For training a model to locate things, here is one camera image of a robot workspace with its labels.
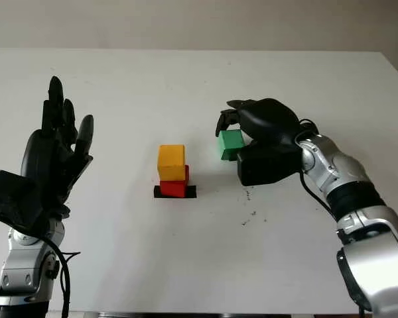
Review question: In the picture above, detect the red cube block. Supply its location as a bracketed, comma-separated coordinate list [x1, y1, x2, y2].
[159, 164, 190, 199]

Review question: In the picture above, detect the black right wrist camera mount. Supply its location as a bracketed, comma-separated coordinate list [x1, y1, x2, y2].
[235, 145, 304, 187]

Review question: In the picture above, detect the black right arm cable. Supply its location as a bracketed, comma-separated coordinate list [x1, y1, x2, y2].
[297, 118, 341, 223]

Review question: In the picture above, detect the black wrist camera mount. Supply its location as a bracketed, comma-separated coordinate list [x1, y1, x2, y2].
[0, 170, 43, 237]
[235, 145, 304, 187]

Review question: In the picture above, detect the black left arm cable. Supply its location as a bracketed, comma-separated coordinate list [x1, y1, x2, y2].
[36, 235, 82, 318]

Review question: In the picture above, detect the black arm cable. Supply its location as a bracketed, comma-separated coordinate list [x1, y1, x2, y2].
[297, 118, 341, 223]
[36, 235, 82, 318]

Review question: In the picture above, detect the black tape strip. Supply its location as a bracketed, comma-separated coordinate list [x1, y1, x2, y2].
[153, 185, 197, 199]

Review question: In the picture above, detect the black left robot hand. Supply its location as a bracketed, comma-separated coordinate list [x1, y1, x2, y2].
[21, 75, 94, 216]

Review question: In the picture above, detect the yellow cube block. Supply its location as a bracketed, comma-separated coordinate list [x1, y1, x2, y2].
[157, 144, 186, 182]

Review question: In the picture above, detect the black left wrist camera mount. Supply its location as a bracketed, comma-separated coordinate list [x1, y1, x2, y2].
[0, 170, 43, 237]

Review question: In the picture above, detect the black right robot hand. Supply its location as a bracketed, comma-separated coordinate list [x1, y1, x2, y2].
[214, 97, 302, 149]

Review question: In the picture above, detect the green cube block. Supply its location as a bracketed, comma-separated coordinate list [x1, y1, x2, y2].
[217, 129, 246, 162]

